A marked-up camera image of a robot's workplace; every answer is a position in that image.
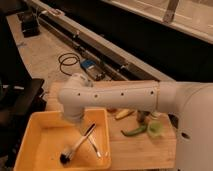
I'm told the black-headed brush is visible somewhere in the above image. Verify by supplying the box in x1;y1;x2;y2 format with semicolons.
60;123;96;164

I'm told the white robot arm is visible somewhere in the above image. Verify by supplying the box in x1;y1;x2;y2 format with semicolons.
58;73;213;171

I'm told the blue electronic box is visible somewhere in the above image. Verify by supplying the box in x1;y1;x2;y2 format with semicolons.
80;59;105;81

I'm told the orange tomato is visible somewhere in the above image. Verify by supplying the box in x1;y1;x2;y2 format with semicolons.
107;108;117;113

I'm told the yellow banana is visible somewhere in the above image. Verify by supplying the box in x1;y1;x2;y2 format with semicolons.
115;109;133;120

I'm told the metal can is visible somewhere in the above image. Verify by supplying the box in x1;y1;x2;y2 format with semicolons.
136;111;149;123

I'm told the metal fork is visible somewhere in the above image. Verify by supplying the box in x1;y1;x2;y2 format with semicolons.
88;135;101;158

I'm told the green chili pepper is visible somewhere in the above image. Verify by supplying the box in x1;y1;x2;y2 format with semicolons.
121;125;147;137

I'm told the small glass jar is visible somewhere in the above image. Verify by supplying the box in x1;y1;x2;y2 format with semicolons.
150;112;162;120

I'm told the green cup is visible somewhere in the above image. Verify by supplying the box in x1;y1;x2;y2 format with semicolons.
147;121;163;137

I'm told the wooden cutting board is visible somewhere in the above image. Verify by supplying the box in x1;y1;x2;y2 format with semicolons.
47;80;176;171

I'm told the yellow plastic bin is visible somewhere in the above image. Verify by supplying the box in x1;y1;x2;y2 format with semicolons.
14;109;111;171

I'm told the black chair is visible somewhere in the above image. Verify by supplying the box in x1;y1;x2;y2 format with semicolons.
0;78;46;165

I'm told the black box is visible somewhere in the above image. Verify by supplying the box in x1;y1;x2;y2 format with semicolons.
21;13;40;37

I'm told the black cable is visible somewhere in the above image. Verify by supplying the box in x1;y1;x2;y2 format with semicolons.
57;52;82;77

